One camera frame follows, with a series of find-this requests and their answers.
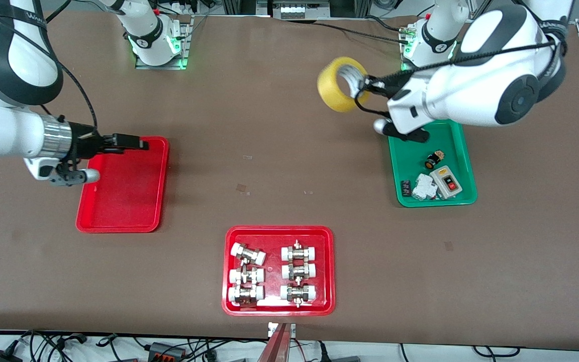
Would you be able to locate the white circuit breaker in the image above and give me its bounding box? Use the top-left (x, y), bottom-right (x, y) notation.
top-left (412, 173), bottom-right (439, 202)

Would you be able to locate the red-sided aluminium profile post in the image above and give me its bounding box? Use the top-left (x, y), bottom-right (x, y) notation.
top-left (256, 323), bottom-right (293, 362)

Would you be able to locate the green plastic tray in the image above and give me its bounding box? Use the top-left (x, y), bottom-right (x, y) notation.
top-left (386, 118), bottom-right (478, 208)

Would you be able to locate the small metal bracket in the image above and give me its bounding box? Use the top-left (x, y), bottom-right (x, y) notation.
top-left (267, 322), bottom-right (297, 339)

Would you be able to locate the black cable on table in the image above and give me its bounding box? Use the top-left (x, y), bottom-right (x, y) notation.
top-left (314, 20), bottom-right (412, 44)

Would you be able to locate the red tray holding fittings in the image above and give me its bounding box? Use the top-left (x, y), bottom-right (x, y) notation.
top-left (221, 225), bottom-right (336, 317)

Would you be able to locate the yellow packing tape roll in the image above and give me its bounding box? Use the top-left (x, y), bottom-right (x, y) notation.
top-left (317, 56), bottom-right (371, 113)

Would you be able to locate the grey on-off switch box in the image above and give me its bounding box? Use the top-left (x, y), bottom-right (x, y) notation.
top-left (429, 165), bottom-right (463, 201)

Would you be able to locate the white-capped metal pipe fitting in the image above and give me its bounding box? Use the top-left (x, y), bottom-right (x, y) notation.
top-left (227, 285), bottom-right (265, 308)
top-left (281, 261), bottom-right (317, 282)
top-left (228, 266), bottom-right (265, 286)
top-left (279, 283), bottom-right (318, 309)
top-left (281, 240), bottom-right (318, 263)
top-left (230, 242), bottom-right (267, 266)

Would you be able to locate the black push button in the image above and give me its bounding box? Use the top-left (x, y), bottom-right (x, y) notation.
top-left (424, 150), bottom-right (445, 170)

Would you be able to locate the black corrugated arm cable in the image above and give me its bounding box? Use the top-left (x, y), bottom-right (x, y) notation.
top-left (365, 39), bottom-right (567, 87)

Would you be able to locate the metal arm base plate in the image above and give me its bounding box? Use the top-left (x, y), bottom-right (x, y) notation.
top-left (135, 14), bottom-right (194, 71)
top-left (400, 23), bottom-right (455, 78)

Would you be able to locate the empty-bottomed red plastic tray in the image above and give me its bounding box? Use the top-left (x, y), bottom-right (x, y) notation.
top-left (75, 136), bottom-right (170, 234)

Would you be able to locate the dark power strip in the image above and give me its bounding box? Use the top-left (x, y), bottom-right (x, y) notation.
top-left (147, 341), bottom-right (186, 361)

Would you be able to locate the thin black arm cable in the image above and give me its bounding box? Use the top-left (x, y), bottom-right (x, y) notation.
top-left (0, 0), bottom-right (100, 135)

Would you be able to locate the grey electrical terminal block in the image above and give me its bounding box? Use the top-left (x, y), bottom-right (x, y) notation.
top-left (268, 0), bottom-right (332, 21)

